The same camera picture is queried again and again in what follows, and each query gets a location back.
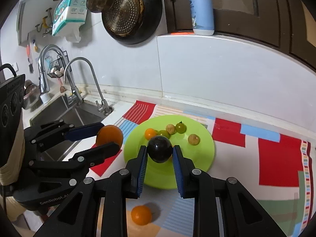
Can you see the blue soap bottle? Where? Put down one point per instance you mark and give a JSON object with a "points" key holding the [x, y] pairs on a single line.
{"points": [[202, 17]]}

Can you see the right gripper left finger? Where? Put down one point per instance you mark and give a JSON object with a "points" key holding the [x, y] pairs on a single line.
{"points": [[78, 214]]}

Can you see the tissue package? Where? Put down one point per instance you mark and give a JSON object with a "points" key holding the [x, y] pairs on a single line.
{"points": [[68, 17]]}

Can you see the green fruit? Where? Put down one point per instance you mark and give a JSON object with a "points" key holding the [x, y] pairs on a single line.
{"points": [[180, 127], [163, 133]]}

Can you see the colourful patterned table mat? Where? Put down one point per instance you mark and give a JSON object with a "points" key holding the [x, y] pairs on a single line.
{"points": [[278, 170]]}

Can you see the green plate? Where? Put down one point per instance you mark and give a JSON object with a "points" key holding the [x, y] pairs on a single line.
{"points": [[161, 175]]}

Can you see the small orange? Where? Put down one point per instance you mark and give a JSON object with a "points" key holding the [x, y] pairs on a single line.
{"points": [[150, 133]]}

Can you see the yellow speckled fruit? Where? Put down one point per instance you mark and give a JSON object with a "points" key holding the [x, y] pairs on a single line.
{"points": [[171, 129]]}

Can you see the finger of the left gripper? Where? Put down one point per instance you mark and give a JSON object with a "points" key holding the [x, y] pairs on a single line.
{"points": [[48, 135], [93, 156]]}

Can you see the hanging colander pan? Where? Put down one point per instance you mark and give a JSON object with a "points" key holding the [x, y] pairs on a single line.
{"points": [[132, 21]]}

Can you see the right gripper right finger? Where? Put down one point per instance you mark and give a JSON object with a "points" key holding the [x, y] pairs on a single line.
{"points": [[221, 206]]}

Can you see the large chrome faucet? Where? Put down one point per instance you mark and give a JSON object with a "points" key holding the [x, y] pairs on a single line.
{"points": [[43, 65]]}

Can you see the dark purple plum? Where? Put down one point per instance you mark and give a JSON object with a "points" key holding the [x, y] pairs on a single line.
{"points": [[159, 149]]}

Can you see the dark wooden cabinet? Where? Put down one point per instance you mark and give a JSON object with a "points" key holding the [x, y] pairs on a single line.
{"points": [[286, 25]]}

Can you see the large orange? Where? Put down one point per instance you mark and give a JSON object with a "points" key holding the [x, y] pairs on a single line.
{"points": [[108, 134]]}

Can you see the small brownish fruit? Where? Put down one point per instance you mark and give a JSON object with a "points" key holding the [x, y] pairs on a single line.
{"points": [[193, 139]]}

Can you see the black wire basket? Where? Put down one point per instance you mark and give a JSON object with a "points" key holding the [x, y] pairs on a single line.
{"points": [[57, 67]]}

